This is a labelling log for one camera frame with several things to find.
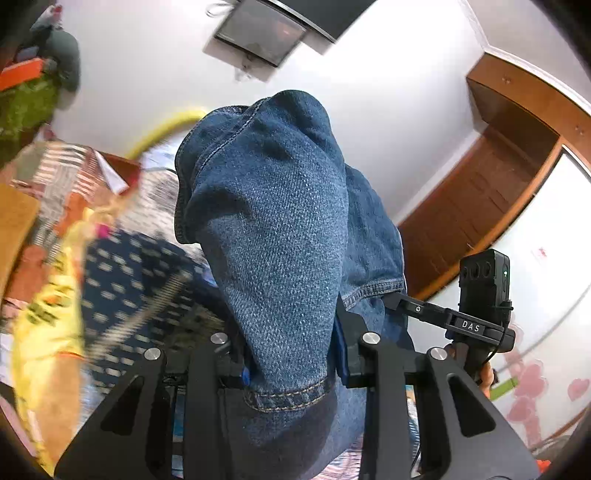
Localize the green storage box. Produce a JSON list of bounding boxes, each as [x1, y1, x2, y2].
[[0, 74, 60, 166]]

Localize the blue patchwork bedspread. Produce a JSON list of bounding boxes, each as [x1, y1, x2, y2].
[[1, 140, 178, 326]]

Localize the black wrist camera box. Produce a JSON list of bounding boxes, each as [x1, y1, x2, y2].
[[459, 249, 513, 327]]

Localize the brown wooden wardrobe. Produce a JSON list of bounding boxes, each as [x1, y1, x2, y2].
[[400, 53, 590, 300]]

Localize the small wall monitor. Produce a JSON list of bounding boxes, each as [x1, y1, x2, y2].
[[214, 0, 307, 67]]

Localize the black patterned folded sweater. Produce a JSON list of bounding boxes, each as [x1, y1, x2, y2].
[[80, 231, 228, 394]]

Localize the orange box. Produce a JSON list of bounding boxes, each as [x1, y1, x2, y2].
[[0, 57, 43, 91]]

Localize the black wall television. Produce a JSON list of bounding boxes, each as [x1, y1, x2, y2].
[[270, 0, 375, 43]]

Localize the pile of clothes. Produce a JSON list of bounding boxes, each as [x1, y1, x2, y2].
[[14, 1, 81, 93]]

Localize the yellow hoop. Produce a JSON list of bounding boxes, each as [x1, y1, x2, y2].
[[125, 108, 208, 161]]

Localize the blue denim jacket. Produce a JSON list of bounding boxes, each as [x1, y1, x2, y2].
[[175, 90, 413, 479]]

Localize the person's hand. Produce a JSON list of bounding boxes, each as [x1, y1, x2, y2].
[[445, 344, 495, 399]]

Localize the yellow orange garment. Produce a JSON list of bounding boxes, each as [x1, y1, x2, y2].
[[11, 207, 117, 475]]

